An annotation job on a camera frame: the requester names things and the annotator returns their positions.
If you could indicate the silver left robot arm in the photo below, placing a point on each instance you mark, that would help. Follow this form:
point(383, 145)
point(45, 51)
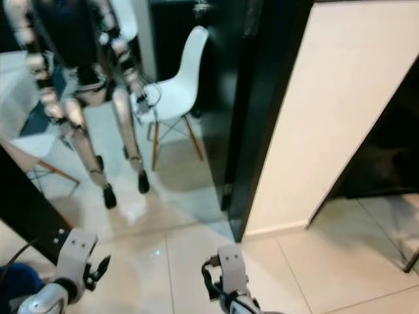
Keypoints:
point(42, 302)

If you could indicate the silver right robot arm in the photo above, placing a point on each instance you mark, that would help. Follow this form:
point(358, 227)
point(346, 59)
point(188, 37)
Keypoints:
point(241, 305)

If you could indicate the blue plastic bucket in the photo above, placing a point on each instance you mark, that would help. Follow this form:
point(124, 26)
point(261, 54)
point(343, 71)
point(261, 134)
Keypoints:
point(18, 288)

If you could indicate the white chair with wooden legs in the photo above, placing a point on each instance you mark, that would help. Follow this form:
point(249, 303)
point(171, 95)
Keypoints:
point(180, 82)
point(33, 147)

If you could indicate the white table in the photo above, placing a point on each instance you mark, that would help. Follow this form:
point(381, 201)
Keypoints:
point(16, 91)

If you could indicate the dark low cabinet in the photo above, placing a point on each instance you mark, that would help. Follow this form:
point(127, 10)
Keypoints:
point(380, 150)

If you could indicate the mirrored silver humanoid robot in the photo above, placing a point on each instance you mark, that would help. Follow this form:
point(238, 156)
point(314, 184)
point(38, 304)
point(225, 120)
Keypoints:
point(78, 39)

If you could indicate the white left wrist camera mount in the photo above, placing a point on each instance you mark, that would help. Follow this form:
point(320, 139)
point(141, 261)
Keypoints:
point(75, 254)

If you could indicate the black mirror frame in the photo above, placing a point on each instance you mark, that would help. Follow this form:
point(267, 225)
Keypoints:
point(29, 209)

